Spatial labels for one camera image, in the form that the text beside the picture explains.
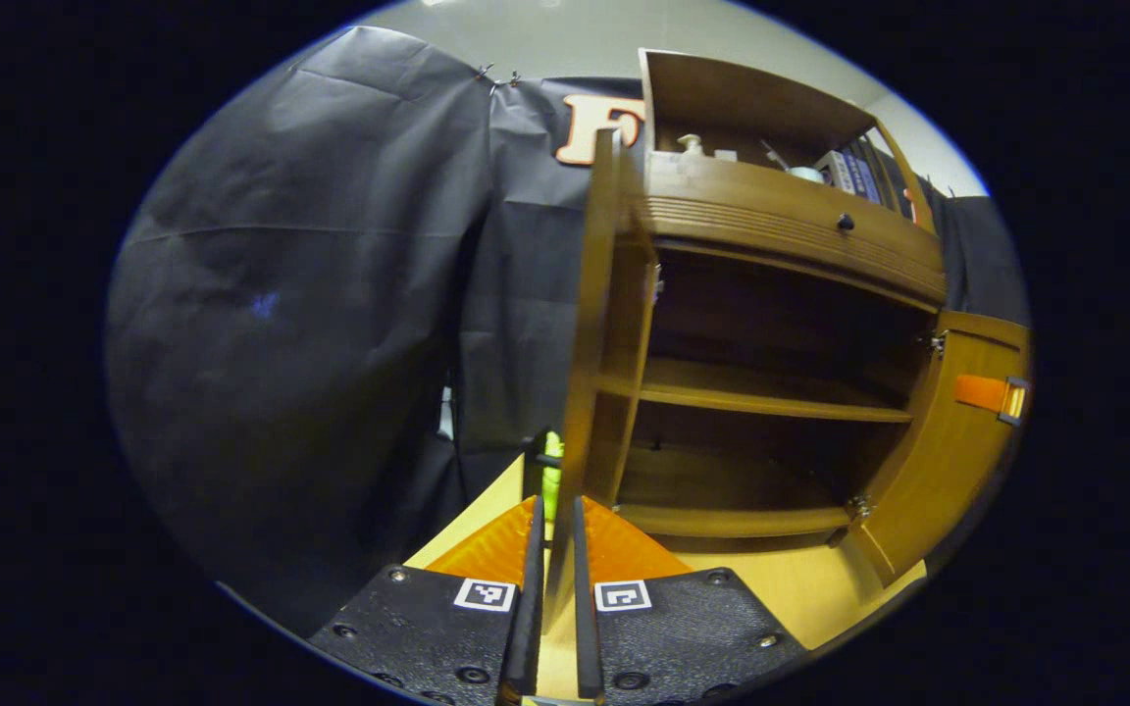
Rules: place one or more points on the white cup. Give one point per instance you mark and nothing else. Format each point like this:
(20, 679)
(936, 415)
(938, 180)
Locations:
(806, 175)

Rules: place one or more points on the black backdrop cloth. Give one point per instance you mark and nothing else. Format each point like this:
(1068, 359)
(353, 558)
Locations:
(310, 294)

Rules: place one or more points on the dark blue spine book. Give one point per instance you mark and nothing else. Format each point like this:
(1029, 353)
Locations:
(859, 176)

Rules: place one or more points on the grey spine book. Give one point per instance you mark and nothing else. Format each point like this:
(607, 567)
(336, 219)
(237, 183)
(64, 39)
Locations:
(876, 181)

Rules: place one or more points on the wooden cabinet door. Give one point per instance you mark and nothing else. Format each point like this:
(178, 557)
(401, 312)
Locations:
(604, 343)
(938, 461)

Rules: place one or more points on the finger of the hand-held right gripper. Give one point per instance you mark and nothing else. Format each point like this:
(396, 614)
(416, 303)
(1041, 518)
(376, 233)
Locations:
(982, 392)

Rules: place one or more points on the white spine book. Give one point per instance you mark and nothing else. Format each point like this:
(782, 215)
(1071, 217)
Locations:
(833, 169)

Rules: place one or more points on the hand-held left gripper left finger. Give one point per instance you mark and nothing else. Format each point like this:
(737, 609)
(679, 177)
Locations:
(428, 628)

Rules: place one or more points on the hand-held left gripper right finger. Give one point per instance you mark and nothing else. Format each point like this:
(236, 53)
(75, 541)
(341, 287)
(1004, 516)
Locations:
(693, 637)

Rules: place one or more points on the yellow-green object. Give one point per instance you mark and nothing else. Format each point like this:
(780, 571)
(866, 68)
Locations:
(552, 476)

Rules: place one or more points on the white pump bottle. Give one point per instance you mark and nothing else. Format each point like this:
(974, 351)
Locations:
(691, 147)

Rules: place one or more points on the wooden double-door shoe cabinet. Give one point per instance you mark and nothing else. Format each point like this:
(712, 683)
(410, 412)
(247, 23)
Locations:
(771, 216)

